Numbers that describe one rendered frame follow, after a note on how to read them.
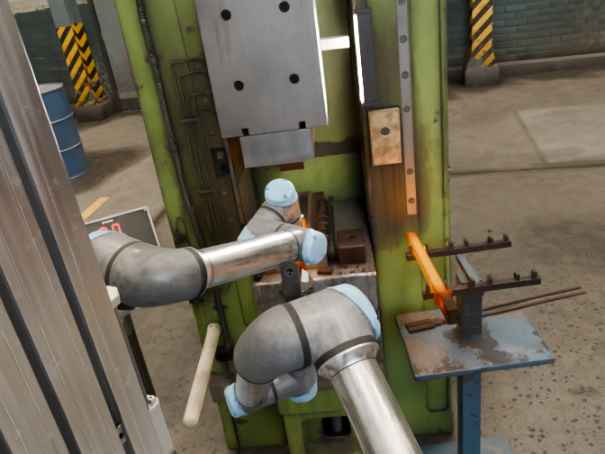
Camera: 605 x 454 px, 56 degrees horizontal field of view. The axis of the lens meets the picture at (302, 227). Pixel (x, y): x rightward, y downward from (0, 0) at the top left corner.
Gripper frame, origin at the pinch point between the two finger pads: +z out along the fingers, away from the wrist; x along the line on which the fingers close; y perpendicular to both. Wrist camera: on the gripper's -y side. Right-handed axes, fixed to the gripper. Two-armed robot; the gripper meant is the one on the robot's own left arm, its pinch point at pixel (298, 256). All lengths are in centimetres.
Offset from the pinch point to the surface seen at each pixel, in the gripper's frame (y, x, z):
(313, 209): -29.4, 3.9, 18.5
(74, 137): -317, -250, 248
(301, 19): -38, 9, -52
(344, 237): -10.8, 13.7, 9.5
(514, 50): -467, 237, 344
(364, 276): 3.5, 18.4, 9.9
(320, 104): -27.2, 11.6, -32.7
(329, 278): 3.4, 8.1, 9.6
